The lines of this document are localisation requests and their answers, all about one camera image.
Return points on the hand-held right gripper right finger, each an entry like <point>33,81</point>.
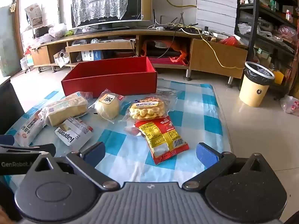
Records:
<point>205,151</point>

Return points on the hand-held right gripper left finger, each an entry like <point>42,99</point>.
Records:
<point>95,150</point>

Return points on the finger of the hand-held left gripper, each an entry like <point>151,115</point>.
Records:
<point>46,149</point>
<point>6,140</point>

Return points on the white bread packet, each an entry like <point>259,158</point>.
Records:
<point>28,128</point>

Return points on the silver red-label packet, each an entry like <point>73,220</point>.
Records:
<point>70,135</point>

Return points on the clear sausage packet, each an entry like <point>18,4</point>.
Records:
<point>132,131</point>

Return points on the round steamed cake packet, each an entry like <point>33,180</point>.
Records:
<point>107,110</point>

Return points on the yellow cake packet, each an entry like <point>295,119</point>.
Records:
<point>65,112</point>

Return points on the red snack packet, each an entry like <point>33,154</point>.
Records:
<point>161,140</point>

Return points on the waffle packet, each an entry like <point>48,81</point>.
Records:
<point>144,113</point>

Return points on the red cardboard box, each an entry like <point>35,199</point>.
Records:
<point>112,84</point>

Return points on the blue checked cloth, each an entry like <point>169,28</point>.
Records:
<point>198,121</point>

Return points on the dark furniture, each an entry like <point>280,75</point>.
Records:
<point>10,107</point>

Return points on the yellow trash bin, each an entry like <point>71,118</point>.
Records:
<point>252,93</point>

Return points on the white storage cart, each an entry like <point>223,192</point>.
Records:
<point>27,61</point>

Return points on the white paper bag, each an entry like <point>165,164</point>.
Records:
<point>61,59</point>

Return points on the blue white carton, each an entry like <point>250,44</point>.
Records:
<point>92,55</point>

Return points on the wooden television cabinet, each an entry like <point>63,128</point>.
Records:
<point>217,56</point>

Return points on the orange plastic bag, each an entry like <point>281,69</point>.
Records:
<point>179,58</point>

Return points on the glass sliding door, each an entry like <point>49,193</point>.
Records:
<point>9,42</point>

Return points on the silver media player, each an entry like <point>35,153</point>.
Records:
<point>114,40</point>

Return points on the red plastic bag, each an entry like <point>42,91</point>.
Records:
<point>230,41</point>

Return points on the dark wicker basket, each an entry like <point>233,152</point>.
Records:
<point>41,31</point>

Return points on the steel pot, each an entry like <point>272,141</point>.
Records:
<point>162,44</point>

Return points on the white flat device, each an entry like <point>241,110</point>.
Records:
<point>220,35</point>

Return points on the white plastic bag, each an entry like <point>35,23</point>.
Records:
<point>57,30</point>

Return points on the black power adapter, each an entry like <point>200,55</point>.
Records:
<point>206,28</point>

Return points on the black router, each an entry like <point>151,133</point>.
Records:
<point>184,25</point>

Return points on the clear plastic bag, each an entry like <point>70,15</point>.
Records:
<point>244,29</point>

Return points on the printed cardboard box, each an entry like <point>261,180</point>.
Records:
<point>33,14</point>

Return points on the white ribbed panel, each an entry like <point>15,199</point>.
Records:
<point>215,7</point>

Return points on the white lace cloth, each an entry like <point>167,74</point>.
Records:
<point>100,0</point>

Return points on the black metal shelf rack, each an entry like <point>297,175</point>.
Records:
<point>257,7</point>

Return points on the television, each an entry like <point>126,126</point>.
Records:
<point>135,0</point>

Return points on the beige panel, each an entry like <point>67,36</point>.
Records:
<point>146,2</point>

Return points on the green bottle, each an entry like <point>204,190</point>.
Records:
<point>273,3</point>

